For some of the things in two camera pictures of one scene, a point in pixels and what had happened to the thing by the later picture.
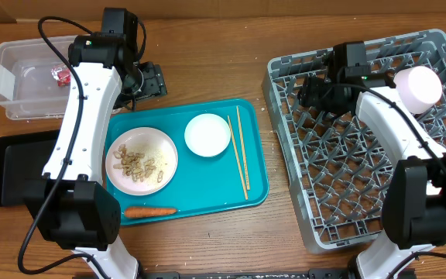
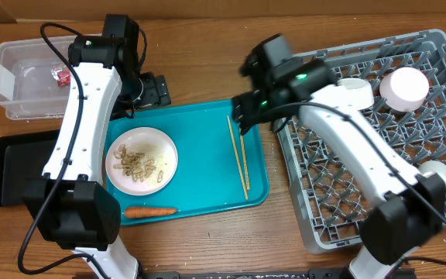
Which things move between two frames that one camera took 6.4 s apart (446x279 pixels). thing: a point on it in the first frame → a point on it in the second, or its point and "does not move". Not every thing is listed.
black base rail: (251, 273) does not move
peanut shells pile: (133, 164) does not move
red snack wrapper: (62, 74) does not move
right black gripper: (309, 94) → (245, 111)
